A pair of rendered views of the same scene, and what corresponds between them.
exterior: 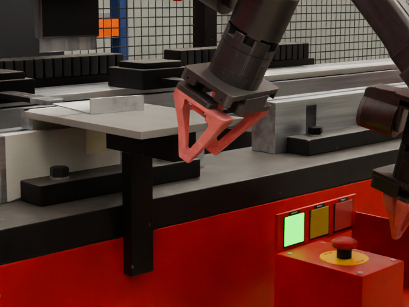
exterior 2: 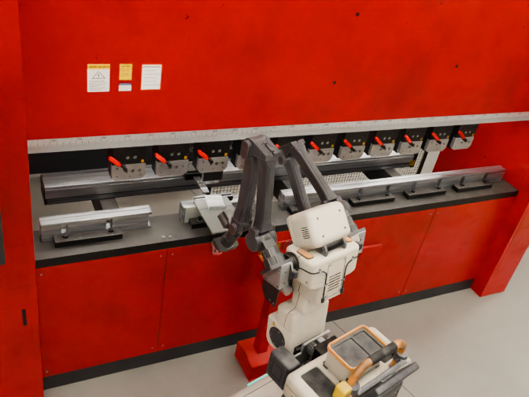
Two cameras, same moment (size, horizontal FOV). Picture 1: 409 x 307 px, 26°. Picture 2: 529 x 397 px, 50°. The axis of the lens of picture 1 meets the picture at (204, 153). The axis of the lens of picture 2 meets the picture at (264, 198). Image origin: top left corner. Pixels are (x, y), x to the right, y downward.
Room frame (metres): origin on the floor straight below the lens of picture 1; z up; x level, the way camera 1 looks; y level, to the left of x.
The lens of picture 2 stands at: (-0.95, -0.54, 2.59)
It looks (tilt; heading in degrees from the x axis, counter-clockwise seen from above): 33 degrees down; 11
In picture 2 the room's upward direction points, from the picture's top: 12 degrees clockwise
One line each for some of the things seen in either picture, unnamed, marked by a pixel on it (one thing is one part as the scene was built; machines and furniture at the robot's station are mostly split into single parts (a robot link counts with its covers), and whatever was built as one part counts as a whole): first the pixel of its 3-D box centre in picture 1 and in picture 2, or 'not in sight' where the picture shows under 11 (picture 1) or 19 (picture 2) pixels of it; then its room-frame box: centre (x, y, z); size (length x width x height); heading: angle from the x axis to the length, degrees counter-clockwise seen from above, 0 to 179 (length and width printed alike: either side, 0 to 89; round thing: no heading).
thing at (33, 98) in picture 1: (10, 89); (197, 177); (1.44, 0.32, 1.01); 0.26 x 0.12 x 0.05; 43
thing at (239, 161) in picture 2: not in sight; (249, 150); (1.44, 0.07, 1.26); 0.15 x 0.09 x 0.17; 133
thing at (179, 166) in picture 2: not in sight; (170, 155); (1.17, 0.37, 1.26); 0.15 x 0.09 x 0.17; 133
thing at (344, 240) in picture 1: (344, 250); not in sight; (1.26, -0.21, 0.79); 0.04 x 0.04 x 0.04
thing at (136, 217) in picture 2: not in sight; (97, 222); (0.95, 0.60, 0.92); 0.50 x 0.06 x 0.10; 133
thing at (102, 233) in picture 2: not in sight; (88, 237); (0.87, 0.60, 0.89); 0.30 x 0.05 x 0.03; 133
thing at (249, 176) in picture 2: not in sight; (248, 187); (0.89, -0.09, 1.40); 0.11 x 0.06 x 0.43; 147
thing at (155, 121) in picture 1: (131, 117); (220, 214); (1.21, 0.10, 1.00); 0.26 x 0.18 x 0.01; 43
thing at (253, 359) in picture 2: not in sight; (260, 360); (1.28, -0.25, 0.06); 0.25 x 0.20 x 0.12; 45
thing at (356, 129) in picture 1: (348, 137); (312, 207); (1.69, -0.28, 0.89); 0.30 x 0.05 x 0.03; 133
